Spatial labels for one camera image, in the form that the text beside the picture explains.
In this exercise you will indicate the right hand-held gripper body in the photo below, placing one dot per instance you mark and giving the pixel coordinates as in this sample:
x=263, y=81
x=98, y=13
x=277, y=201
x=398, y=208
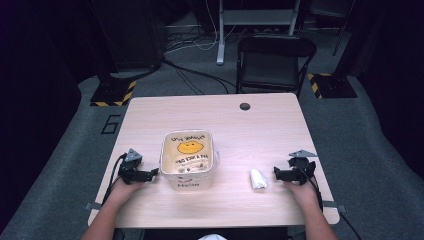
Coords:
x=300, y=168

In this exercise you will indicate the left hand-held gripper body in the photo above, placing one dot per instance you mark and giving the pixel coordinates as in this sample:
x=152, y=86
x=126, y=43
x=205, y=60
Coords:
x=130, y=166

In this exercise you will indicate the person's left hand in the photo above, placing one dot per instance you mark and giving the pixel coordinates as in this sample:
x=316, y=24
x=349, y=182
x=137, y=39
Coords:
x=124, y=190

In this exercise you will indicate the person's right hand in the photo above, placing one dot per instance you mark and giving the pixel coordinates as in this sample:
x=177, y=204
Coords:
x=304, y=193

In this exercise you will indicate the crumpled white paper ball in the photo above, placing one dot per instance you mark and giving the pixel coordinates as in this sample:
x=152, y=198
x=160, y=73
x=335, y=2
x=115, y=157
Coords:
x=258, y=179

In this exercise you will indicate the white square bin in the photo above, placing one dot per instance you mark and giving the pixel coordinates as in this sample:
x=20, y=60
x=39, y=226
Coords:
x=187, y=181

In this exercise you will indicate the smiley print plastic bag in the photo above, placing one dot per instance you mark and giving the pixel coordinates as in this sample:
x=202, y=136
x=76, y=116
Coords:
x=189, y=150

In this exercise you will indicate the grey tape strip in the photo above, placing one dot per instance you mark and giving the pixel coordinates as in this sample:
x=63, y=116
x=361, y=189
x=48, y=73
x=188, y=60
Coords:
x=92, y=206
x=334, y=206

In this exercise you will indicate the person's white clothing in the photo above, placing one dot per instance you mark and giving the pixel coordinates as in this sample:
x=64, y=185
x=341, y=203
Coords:
x=212, y=237

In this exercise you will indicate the black folding chair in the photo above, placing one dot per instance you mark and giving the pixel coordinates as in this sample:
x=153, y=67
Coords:
x=273, y=66

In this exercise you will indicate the black stand pole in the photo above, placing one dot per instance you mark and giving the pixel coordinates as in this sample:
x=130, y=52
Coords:
x=343, y=30

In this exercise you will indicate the striped edge black base plate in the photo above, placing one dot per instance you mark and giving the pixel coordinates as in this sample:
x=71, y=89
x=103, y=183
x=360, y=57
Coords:
x=333, y=86
x=111, y=95

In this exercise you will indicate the white metal desk frame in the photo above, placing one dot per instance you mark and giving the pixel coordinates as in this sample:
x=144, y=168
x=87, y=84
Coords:
x=220, y=36

